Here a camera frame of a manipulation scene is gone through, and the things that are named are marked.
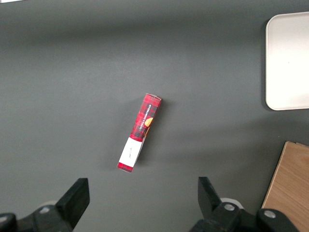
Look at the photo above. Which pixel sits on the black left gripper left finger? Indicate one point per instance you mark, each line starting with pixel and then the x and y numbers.
pixel 72 203

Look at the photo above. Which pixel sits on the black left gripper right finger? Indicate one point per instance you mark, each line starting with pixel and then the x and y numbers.
pixel 210 205

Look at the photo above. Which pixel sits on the oak wooden drawer cabinet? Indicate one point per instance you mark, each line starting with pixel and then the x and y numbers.
pixel 289 174

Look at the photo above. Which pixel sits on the red plaid cookie box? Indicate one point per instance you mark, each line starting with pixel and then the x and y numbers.
pixel 144 113

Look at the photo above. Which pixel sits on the beige rectangular plastic tray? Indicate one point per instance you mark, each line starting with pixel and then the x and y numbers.
pixel 289 60

